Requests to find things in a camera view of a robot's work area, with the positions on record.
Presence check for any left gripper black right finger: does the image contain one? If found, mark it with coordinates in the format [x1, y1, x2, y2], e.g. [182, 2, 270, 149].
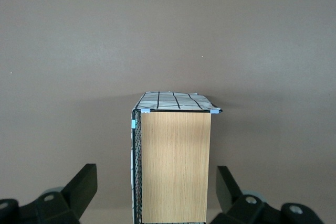
[209, 166, 326, 224]

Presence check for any light wooden step shelf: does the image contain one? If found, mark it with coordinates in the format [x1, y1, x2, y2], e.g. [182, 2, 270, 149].
[141, 111, 212, 223]

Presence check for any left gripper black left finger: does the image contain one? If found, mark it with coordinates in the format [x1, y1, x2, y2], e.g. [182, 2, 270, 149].
[0, 163, 98, 224]

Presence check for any black wire mesh basket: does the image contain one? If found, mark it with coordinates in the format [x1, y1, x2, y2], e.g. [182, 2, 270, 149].
[131, 108, 224, 224]

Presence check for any white black-grid cloth liner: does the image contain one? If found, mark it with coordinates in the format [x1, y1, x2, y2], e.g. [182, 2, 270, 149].
[128, 91, 222, 224]

